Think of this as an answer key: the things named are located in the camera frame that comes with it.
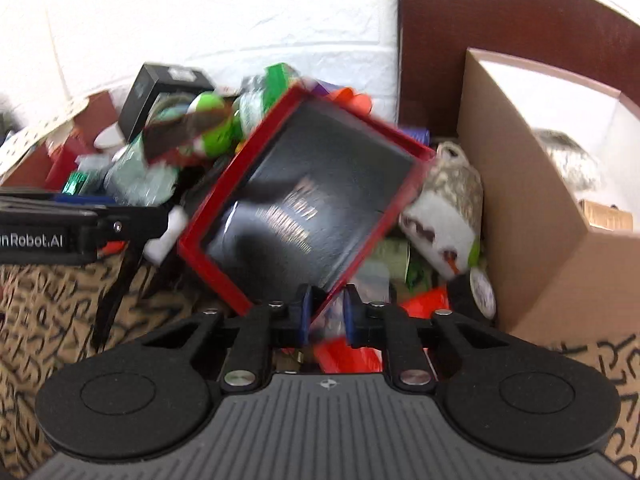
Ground black carton box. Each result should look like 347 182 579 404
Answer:
117 62 217 146

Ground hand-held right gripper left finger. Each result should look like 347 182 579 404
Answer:
142 285 315 393

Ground white perforated strip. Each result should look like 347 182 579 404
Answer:
0 97 90 173

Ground black roll with white label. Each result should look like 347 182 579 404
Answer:
446 266 499 322

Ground dark red box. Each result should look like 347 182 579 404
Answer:
0 91 122 192

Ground shiny green packet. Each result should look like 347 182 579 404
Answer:
62 170 90 196

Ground white plastic piece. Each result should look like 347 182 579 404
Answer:
144 207 187 267

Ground clear bottle with green label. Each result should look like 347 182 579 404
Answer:
234 62 302 137

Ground green and brown toy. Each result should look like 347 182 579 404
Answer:
142 90 247 167

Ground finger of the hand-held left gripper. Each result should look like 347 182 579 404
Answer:
91 247 147 352
95 205 171 252

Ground crumpled clear plastic bottle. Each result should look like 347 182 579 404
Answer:
104 135 182 207

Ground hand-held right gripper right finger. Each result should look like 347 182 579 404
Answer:
342 284 506 388

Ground small brown carton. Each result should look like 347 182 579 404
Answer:
577 199 637 232

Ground dark brown wooden board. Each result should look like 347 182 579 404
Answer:
397 0 640 137

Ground letter printed blanket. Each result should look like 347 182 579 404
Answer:
0 249 640 480

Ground red framed black box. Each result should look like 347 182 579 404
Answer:
176 84 437 317

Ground orange plastic item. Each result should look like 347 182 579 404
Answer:
327 87 373 117

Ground orange plastic bag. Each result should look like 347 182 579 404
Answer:
315 284 451 374

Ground grey furry item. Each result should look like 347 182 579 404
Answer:
531 129 602 192

